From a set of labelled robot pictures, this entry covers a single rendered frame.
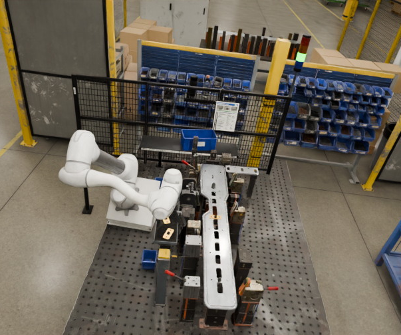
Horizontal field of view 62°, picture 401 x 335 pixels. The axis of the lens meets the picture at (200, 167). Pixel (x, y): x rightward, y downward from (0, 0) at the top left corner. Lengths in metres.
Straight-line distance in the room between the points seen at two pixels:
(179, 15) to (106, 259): 7.10
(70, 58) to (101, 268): 2.65
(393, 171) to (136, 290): 3.86
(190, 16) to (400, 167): 5.84
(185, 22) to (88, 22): 4.94
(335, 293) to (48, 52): 3.99
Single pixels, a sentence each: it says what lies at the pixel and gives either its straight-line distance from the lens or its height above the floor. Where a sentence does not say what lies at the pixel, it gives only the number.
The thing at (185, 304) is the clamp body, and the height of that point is 0.87.
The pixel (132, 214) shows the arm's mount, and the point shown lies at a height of 0.81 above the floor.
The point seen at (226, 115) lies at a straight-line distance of 3.11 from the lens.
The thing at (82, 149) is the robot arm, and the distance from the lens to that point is 1.98.
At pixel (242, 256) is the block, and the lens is 2.20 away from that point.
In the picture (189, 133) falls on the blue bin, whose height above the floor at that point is 1.12.
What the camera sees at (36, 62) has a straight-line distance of 4.56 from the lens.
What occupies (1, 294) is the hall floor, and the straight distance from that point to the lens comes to 3.43.
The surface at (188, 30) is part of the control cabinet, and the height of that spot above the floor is 0.63.
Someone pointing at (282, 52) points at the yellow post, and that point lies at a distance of 3.01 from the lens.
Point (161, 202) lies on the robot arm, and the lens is 1.63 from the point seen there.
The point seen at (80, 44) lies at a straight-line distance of 4.25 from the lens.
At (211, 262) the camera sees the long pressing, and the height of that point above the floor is 1.00.
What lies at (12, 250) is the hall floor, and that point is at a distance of 3.72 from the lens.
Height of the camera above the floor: 2.66
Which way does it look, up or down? 35 degrees down
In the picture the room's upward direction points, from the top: 8 degrees clockwise
